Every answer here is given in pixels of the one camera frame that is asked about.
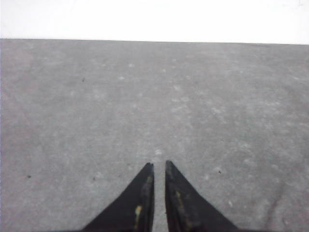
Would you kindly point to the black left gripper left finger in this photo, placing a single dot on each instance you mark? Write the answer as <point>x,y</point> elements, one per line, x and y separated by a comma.
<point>133,210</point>

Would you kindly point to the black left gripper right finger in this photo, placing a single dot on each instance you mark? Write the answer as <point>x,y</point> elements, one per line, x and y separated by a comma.
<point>187,210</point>

